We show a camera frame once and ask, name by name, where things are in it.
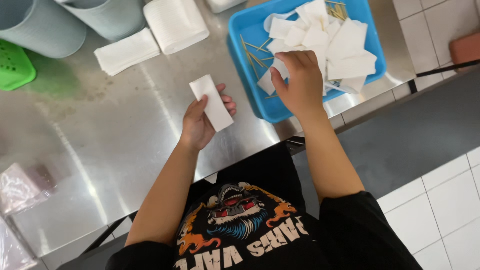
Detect pile of loose white napkins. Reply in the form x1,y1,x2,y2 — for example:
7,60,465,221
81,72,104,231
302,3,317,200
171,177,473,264
257,0,378,96

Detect red-brown stool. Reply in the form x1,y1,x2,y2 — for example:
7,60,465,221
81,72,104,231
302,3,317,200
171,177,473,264
449,31,480,69

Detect blue plastic tray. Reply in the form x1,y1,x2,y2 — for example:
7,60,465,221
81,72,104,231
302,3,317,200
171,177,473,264
227,0,387,124

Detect person's right hand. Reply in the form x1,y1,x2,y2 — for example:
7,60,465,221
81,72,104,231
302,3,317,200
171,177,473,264
269,50,327,122

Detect flat stack of white tissues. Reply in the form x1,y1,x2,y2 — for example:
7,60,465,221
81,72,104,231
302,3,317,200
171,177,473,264
93,27,161,77

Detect black printed t-shirt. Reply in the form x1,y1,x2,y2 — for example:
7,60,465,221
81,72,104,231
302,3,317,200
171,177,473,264
106,142,424,270

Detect white napkin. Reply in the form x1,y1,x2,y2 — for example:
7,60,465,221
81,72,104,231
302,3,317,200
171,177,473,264
189,74,235,133

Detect scattered wooden toothpicks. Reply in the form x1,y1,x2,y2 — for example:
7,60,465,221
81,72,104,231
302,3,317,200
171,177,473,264
239,0,349,100

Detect white tissue bundle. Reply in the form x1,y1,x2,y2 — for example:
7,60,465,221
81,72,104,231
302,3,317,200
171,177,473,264
204,0,248,14

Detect clear plastic bag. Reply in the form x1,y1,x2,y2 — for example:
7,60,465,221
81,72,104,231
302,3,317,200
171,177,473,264
0,217,38,270
0,162,58,217

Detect green plastic basket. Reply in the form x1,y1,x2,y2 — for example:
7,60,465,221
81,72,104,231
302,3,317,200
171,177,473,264
0,39,37,92

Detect white tissue roll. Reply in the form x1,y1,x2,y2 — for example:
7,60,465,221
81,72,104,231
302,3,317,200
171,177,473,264
143,0,210,56

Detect person's left hand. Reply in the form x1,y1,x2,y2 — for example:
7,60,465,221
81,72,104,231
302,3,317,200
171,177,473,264
179,83,238,151

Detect grey-blue plastic bucket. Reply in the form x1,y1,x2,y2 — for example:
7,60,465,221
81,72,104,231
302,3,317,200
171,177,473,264
55,0,147,41
0,0,87,59

